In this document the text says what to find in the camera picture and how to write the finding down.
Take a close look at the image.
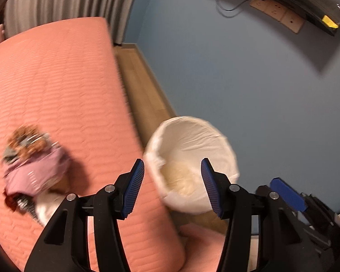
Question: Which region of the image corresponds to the beige wall outlet panel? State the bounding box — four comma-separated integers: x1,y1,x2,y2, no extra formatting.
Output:
249,0,304,34

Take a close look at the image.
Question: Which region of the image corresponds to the round bin with white liner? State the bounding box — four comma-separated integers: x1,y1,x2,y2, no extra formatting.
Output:
143,116,241,215

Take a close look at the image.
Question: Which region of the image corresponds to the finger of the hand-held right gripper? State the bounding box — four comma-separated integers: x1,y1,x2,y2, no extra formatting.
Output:
256,177,306,213

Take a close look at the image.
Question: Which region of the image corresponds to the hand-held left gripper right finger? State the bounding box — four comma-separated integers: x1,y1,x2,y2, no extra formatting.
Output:
201,158,328,272

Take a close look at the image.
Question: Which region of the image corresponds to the grey sock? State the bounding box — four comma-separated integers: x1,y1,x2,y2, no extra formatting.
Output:
1,146,20,165

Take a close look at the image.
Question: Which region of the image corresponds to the yellow sticker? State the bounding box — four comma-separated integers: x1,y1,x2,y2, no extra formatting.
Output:
322,15,339,29

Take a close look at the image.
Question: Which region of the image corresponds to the grey curtain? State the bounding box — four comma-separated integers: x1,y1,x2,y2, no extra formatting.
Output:
4,0,142,44

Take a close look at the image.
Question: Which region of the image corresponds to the purple cloth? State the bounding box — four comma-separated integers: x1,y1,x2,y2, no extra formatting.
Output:
3,144,71,196

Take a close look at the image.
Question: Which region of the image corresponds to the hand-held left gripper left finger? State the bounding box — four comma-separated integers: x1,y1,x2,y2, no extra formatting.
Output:
24,159,146,272

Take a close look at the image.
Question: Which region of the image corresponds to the pink quilted bed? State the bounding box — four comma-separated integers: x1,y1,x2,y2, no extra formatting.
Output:
0,17,187,272

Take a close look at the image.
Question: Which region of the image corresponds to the white cloth bundle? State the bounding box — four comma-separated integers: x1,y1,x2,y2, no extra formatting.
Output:
34,185,71,227

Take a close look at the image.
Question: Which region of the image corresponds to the brown patterned cloth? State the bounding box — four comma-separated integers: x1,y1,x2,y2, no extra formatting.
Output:
8,125,50,159

